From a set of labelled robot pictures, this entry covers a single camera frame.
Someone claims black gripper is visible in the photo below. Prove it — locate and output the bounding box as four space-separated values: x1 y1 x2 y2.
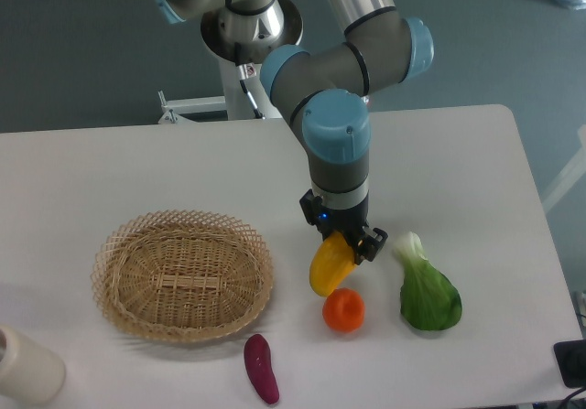
299 189 388 265

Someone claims yellow mango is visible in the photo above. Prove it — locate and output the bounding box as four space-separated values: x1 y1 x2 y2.
309 231 356 296

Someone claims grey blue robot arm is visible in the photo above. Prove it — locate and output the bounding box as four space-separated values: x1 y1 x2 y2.
155 0 434 263

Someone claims orange tangerine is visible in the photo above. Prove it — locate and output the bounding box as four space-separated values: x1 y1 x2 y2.
322 288 365 333

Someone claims green bok choy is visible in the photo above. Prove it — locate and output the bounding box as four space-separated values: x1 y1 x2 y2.
393 231 462 331

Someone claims purple sweet potato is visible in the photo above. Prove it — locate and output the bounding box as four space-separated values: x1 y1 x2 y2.
244 334 280 404

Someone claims woven wicker basket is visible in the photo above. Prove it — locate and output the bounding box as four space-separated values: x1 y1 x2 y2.
91 210 274 343

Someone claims cream cylindrical bottle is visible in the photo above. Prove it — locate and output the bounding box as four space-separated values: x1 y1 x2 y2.
1 325 66 405

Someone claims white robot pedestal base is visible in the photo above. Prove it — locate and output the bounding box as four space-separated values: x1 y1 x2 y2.
157 58 281 124

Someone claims white frame bar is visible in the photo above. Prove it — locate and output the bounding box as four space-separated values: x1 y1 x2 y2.
541 125 585 214

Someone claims black device with cable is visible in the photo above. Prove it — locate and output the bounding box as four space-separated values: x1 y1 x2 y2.
553 339 585 408

